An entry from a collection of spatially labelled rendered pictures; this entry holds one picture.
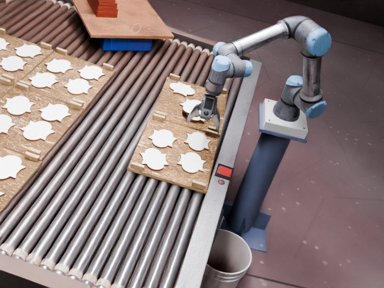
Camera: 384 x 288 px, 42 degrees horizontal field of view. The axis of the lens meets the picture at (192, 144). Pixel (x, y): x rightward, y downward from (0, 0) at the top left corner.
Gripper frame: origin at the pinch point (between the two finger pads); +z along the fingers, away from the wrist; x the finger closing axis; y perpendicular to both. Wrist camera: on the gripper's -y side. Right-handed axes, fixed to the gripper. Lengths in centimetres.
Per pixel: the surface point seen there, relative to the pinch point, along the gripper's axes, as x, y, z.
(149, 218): 10, -54, 11
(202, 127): -0.2, 13.1, 9.0
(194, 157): -0.3, -12.8, 8.0
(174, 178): 5.1, -29.2, 9.0
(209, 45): 9, 104, 8
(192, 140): 2.6, -0.7, 8.0
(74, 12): 98, 101, 12
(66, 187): 45, -51, 11
